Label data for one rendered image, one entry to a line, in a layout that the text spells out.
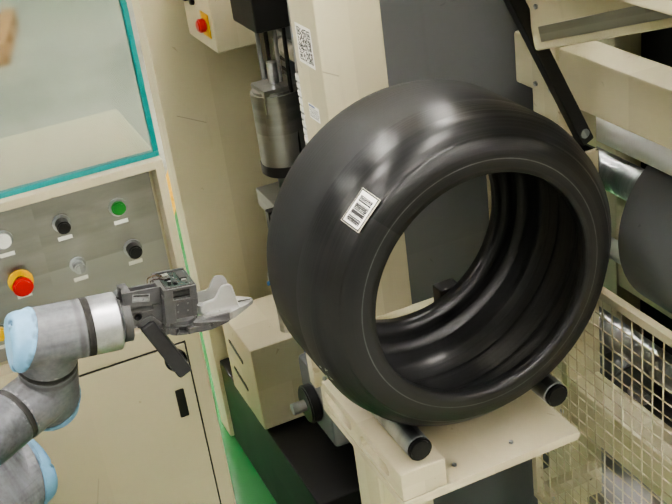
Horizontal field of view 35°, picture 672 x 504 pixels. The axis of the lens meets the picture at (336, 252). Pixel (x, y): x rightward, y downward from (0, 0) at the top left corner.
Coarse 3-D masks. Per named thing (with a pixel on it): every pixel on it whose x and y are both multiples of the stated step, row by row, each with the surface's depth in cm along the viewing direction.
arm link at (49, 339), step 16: (48, 304) 161; (64, 304) 160; (80, 304) 160; (16, 320) 157; (32, 320) 157; (48, 320) 158; (64, 320) 158; (80, 320) 159; (16, 336) 156; (32, 336) 156; (48, 336) 157; (64, 336) 158; (80, 336) 159; (16, 352) 156; (32, 352) 156; (48, 352) 157; (64, 352) 159; (80, 352) 160; (96, 352) 162; (16, 368) 157; (32, 368) 159; (48, 368) 160; (64, 368) 161
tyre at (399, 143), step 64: (384, 128) 170; (448, 128) 166; (512, 128) 170; (320, 192) 171; (384, 192) 164; (512, 192) 206; (576, 192) 177; (320, 256) 167; (384, 256) 166; (512, 256) 211; (576, 256) 198; (320, 320) 170; (384, 320) 209; (448, 320) 212; (512, 320) 207; (576, 320) 188; (384, 384) 176; (448, 384) 201; (512, 384) 187
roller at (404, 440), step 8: (376, 416) 196; (384, 424) 193; (392, 424) 191; (400, 424) 190; (392, 432) 190; (400, 432) 188; (408, 432) 187; (416, 432) 187; (400, 440) 188; (408, 440) 186; (416, 440) 185; (424, 440) 186; (408, 448) 185; (416, 448) 185; (424, 448) 186; (416, 456) 186; (424, 456) 187
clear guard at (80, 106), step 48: (0, 0) 200; (48, 0) 203; (96, 0) 207; (0, 48) 203; (48, 48) 206; (96, 48) 210; (0, 96) 206; (48, 96) 210; (96, 96) 214; (144, 96) 217; (0, 144) 210; (48, 144) 213; (96, 144) 217; (144, 144) 222; (0, 192) 213
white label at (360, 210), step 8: (360, 192) 164; (368, 192) 163; (360, 200) 164; (368, 200) 163; (376, 200) 162; (352, 208) 164; (360, 208) 163; (368, 208) 163; (344, 216) 164; (352, 216) 164; (360, 216) 163; (368, 216) 162; (352, 224) 163; (360, 224) 163
